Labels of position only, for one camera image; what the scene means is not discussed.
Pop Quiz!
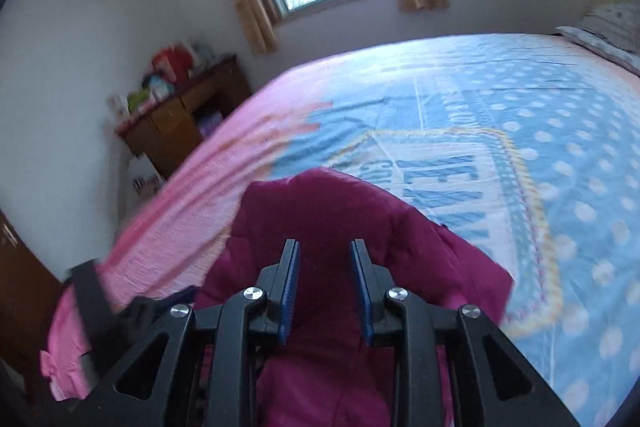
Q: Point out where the patterned pillow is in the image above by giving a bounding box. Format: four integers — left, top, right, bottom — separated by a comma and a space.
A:
556, 0, 640, 75

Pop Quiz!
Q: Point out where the white card box on desk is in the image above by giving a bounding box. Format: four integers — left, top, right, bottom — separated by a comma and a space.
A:
106, 94, 130, 122

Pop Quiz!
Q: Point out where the wooden desk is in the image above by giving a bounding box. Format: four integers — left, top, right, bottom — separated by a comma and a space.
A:
115, 55, 252, 179

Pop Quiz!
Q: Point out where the blue and pink bed sheet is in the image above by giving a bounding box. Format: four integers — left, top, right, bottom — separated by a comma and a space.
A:
41, 35, 639, 426

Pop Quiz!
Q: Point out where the red gift box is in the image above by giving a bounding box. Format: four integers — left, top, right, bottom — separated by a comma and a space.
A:
151, 44, 194, 84

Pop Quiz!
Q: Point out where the green item on desk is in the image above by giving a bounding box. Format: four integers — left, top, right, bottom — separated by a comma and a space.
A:
127, 89, 151, 114

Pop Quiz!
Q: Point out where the magenta puffer down jacket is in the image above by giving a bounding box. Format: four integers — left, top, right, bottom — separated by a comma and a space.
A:
195, 168, 513, 426

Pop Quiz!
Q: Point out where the brown wooden cabinet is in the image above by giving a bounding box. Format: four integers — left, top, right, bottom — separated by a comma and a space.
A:
0, 213, 62, 395

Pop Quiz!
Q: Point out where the white paper bag on floor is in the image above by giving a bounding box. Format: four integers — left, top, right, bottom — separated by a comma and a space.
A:
125, 154, 165, 208

